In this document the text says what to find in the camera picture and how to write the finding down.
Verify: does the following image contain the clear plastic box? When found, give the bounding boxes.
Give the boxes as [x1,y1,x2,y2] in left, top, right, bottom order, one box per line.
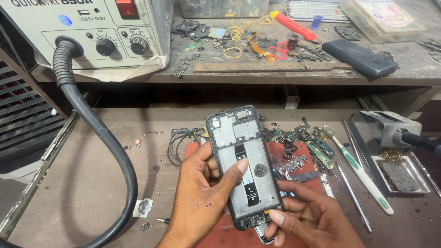
[339,0,428,45]

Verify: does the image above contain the blue thread spool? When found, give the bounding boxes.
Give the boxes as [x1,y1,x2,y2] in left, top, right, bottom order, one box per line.
[309,15,324,31]

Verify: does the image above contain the heap of yellow rubber bands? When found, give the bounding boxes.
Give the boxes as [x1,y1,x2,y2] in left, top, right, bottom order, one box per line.
[229,15,277,42]

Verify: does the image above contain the red rubber band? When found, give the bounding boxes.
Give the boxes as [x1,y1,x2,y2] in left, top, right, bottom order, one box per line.
[268,41,291,60]

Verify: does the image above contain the brown wooden strip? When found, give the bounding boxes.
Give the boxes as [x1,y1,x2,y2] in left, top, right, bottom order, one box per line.
[193,61,354,74]

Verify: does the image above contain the dark cleaning sponge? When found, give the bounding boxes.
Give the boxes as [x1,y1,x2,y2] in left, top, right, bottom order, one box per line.
[380,162,421,193]

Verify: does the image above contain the heap of small circuit boards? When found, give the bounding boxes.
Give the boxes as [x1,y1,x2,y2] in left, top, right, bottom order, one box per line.
[261,118,337,184]

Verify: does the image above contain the green circuit strip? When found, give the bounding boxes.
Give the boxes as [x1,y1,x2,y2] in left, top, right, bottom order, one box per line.
[183,39,208,52]

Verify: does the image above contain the black coiled wire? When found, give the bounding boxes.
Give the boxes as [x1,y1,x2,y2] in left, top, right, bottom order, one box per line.
[167,128,208,168]

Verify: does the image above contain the grey soldering iron stand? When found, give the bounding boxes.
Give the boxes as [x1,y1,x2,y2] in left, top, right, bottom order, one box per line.
[347,110,441,197]

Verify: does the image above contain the black perforated phone part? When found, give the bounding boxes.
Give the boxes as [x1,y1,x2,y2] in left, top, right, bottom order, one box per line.
[334,25,362,41]

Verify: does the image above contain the black smartphone frame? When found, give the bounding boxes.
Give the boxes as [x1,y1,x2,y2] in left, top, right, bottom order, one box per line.
[206,105,285,231]

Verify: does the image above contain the grey metal grille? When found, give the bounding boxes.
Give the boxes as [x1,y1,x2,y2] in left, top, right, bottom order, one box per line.
[0,57,71,164]

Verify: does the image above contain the black soldering iron handle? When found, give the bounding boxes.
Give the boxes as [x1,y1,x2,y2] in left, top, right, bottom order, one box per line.
[393,130,441,156]

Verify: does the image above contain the black hot air hose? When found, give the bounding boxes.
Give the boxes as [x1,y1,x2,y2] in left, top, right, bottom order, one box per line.
[0,36,139,248]

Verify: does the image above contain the white and green toothbrush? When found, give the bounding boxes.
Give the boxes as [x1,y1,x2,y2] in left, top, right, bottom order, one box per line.
[323,125,395,216]

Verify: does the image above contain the beige hot air rework station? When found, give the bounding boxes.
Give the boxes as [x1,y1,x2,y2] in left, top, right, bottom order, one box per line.
[0,0,173,82]

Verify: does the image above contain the silver phone part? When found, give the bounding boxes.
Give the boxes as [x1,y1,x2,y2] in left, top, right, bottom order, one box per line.
[254,225,277,245]

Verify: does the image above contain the orange flex cable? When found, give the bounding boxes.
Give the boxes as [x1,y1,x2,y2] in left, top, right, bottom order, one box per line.
[243,30,276,63]

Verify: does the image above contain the person's left hand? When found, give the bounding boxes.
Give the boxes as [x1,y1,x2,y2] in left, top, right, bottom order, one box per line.
[170,141,249,239]

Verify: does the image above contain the yellow rubber band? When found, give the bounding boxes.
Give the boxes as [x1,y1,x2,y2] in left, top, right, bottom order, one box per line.
[223,46,243,59]

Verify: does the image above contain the black phone frame pieces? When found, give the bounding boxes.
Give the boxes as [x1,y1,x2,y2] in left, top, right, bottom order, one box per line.
[171,20,209,39]

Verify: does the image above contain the small silver metal shield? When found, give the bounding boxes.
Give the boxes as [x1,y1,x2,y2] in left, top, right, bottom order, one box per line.
[207,26,227,39]

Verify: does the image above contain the person's right hand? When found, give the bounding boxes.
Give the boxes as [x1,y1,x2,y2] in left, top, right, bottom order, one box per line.
[263,180,362,248]

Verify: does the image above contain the white metal shield plate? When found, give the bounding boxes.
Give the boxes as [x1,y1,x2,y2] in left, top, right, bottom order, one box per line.
[132,198,153,218]

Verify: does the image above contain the clear container of parts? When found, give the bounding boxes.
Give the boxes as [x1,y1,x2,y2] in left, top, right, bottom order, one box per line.
[179,0,271,19]

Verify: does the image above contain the dark blue phone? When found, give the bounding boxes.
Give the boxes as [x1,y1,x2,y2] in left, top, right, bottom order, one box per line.
[322,38,399,79]

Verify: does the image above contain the thin metal tweezers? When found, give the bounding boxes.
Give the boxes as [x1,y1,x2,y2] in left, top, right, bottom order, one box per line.
[342,119,366,173]

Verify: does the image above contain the red work mat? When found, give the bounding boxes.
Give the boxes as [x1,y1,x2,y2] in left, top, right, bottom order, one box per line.
[185,141,324,248]

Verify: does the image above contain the long metal tweezers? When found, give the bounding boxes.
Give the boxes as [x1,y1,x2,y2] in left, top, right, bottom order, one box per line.
[335,161,373,233]

